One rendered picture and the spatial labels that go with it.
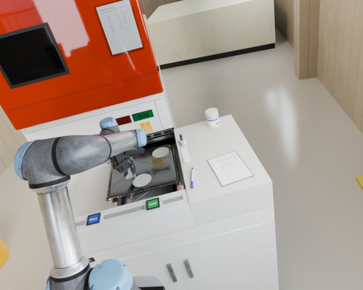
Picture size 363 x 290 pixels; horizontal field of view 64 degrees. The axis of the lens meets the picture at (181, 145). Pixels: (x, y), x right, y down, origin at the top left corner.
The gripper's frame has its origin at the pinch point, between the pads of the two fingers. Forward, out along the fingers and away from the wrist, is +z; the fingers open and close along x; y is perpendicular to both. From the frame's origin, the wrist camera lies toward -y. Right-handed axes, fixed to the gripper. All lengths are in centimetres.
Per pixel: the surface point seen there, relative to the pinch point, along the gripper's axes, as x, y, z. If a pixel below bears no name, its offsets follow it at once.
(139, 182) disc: 4.5, 0.6, 1.2
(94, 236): 17.2, 33.5, 0.0
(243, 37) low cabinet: -222, -388, 62
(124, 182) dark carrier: -2.7, 5.0, 1.4
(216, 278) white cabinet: 44, -2, 50
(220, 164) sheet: 37.5, -25.8, -5.6
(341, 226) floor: 68, -101, 91
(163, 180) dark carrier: 14.5, -7.4, 1.4
